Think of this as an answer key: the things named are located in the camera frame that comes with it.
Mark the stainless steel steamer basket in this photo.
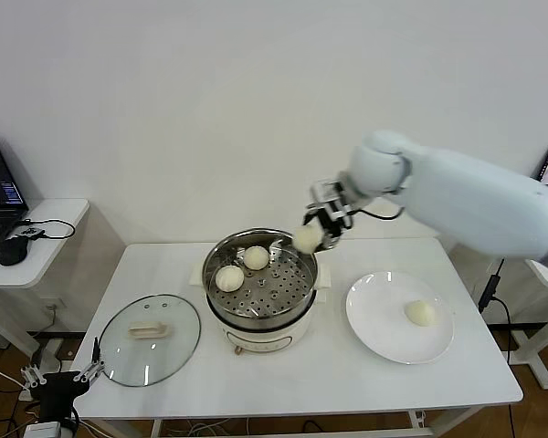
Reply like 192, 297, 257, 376
202, 227, 321, 323

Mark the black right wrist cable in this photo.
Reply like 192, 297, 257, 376
346, 204, 406, 229

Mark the round white plate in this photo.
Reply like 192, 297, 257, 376
345, 272, 455, 365

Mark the large white table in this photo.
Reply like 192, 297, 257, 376
53, 236, 524, 438

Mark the black computer mouse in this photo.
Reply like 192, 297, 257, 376
0, 235, 30, 266

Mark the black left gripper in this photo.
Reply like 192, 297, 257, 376
20, 336, 107, 423

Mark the black usb dongle cable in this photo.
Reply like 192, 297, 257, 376
13, 216, 78, 243

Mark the white electric cooker base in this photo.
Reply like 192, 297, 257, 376
189, 262, 332, 356

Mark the small white side table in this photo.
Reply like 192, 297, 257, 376
506, 257, 548, 391
0, 197, 92, 402

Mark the white steamed baozi bun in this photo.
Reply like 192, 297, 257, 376
292, 226, 323, 253
404, 299, 437, 328
242, 245, 270, 271
215, 266, 246, 292

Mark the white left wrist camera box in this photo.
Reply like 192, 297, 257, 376
26, 422, 64, 438

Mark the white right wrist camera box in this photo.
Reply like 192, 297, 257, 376
310, 180, 346, 204

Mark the round glass pot lid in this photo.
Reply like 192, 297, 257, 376
97, 293, 202, 388

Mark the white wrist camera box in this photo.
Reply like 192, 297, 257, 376
26, 422, 64, 438
310, 180, 346, 204

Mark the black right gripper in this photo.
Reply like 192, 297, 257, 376
302, 200, 354, 254

